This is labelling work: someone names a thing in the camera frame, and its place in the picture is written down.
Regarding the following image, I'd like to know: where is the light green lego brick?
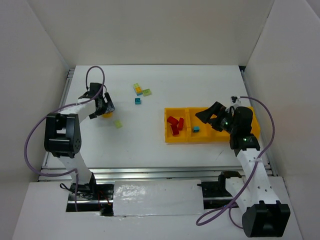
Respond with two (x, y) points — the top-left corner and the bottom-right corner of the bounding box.
(142, 88), (152, 97)

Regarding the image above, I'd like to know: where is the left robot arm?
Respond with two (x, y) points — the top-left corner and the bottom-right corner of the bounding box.
(44, 82), (115, 196)

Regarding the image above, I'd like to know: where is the pale green lego brick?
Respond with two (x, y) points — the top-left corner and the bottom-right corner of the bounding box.
(114, 120), (123, 129)

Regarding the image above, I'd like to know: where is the red rectangular lego brick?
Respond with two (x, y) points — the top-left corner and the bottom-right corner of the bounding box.
(177, 117), (184, 131)

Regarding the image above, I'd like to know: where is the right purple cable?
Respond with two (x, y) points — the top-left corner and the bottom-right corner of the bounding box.
(195, 96), (276, 230)

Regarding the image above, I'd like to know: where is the yellow four-compartment tray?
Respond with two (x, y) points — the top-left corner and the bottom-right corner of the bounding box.
(164, 106), (261, 145)

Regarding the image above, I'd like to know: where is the orange flower lego piece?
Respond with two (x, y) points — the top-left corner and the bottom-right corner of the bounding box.
(101, 112), (113, 118)

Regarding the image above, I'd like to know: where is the small blue lego brick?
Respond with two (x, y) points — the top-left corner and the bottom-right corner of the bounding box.
(192, 126), (200, 133)

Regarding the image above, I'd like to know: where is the green yellow blue lego stack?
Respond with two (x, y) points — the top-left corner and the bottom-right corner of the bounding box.
(133, 83), (143, 96)

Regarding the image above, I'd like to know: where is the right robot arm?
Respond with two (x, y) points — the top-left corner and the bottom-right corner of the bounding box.
(195, 98), (291, 238)

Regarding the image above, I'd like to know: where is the teal small lego brick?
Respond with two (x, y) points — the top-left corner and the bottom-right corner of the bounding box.
(134, 97), (142, 105)

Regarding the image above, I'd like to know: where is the aluminium frame rail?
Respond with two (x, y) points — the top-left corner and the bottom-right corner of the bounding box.
(37, 166), (258, 182)

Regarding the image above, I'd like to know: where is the white taped cover plate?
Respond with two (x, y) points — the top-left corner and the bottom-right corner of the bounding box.
(113, 179), (204, 217)

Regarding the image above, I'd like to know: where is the yellow red blue lego stack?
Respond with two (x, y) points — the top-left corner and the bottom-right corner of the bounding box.
(170, 124), (180, 136)

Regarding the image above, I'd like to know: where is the red flower lego piece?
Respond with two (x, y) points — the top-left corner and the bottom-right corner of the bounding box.
(167, 116), (179, 125)

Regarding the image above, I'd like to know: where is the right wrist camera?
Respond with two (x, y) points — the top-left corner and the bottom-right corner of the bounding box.
(230, 96), (242, 108)

